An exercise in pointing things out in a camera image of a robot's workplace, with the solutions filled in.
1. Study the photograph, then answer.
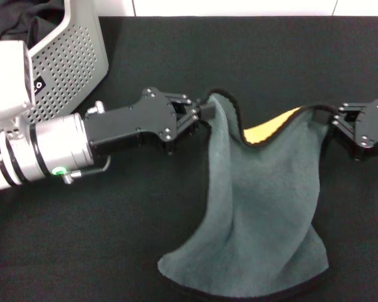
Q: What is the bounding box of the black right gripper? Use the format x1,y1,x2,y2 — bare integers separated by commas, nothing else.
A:
314,99,378,162

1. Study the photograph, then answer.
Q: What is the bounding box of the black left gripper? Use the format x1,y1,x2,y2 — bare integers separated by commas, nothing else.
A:
83,87,217,157

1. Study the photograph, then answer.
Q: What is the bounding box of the grey yellow towel black trim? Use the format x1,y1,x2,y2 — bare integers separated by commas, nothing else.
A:
157,89,340,300

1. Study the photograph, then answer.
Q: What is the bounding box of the grey perforated storage box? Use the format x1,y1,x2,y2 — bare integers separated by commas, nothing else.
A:
0,0,110,135

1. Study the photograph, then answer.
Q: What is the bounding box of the black tablecloth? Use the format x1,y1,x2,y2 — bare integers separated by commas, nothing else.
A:
0,15,378,302

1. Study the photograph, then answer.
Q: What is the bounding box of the silver plug on left wrist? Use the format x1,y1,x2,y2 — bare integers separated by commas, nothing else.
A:
86,100,108,116

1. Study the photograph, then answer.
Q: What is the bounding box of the black cloth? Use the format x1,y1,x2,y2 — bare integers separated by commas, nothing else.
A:
0,0,66,48

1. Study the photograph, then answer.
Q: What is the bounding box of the black cable with spring plug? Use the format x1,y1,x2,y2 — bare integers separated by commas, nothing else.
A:
62,155,112,186

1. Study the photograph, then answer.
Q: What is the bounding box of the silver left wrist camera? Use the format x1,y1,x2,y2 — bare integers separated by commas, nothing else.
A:
0,40,37,127

